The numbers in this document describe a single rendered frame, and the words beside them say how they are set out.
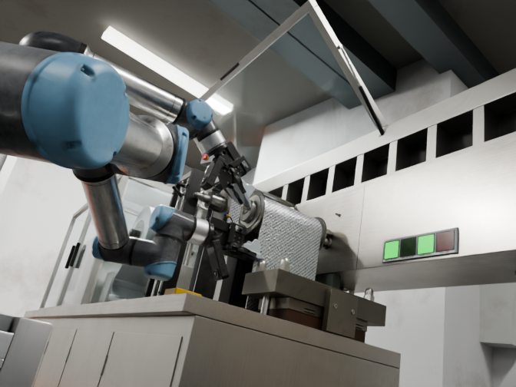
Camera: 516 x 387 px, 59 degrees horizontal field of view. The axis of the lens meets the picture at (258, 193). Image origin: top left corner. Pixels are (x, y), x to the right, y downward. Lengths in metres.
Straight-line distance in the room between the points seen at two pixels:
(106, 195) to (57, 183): 3.92
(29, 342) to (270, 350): 0.66
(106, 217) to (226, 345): 0.40
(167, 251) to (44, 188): 3.77
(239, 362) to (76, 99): 0.72
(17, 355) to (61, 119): 0.23
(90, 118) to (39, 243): 4.36
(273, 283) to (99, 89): 0.79
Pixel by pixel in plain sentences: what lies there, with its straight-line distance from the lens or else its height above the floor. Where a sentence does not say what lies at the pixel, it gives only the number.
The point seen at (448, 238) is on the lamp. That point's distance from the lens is 1.30.
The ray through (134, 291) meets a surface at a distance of 2.29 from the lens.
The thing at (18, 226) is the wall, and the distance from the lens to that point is 4.80.
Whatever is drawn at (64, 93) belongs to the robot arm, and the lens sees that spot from 0.47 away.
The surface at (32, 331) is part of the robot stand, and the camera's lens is 0.52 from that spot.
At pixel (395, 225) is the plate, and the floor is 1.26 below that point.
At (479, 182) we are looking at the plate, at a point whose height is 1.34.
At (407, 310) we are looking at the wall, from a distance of 2.72.
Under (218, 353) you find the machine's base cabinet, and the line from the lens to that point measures 1.01.
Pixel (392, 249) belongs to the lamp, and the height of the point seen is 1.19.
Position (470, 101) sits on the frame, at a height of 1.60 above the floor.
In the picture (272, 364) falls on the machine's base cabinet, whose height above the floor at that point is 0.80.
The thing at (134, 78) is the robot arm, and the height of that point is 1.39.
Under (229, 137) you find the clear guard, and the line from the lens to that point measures 2.28.
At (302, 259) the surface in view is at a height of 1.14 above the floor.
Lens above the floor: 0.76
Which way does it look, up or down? 22 degrees up
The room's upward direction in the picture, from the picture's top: 11 degrees clockwise
